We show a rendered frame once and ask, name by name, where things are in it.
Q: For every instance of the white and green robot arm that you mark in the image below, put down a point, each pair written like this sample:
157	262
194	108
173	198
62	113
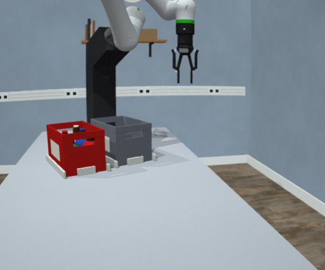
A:
125	37

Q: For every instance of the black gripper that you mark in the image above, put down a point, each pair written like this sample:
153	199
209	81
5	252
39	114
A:
184	39

